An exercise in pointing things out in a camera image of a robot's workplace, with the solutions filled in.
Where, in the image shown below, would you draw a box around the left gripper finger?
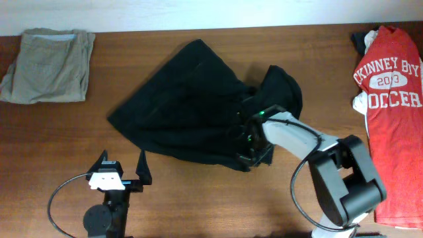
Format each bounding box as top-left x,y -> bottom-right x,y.
86,150 -> 108,181
135,149 -> 152,185

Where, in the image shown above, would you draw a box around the dark garment at table corner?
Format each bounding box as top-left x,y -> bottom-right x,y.
350,32 -> 367,56

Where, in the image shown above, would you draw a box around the folded khaki shorts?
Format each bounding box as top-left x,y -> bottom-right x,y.
1,28 -> 95,104

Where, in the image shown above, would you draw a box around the red soccer t-shirt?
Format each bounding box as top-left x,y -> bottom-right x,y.
352,26 -> 422,229

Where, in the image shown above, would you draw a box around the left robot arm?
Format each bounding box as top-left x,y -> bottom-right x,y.
83,150 -> 152,238

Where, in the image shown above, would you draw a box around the black shorts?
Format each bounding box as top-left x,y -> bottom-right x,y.
108,39 -> 303,172

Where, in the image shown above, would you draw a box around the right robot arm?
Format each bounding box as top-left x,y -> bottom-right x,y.
240,105 -> 387,237

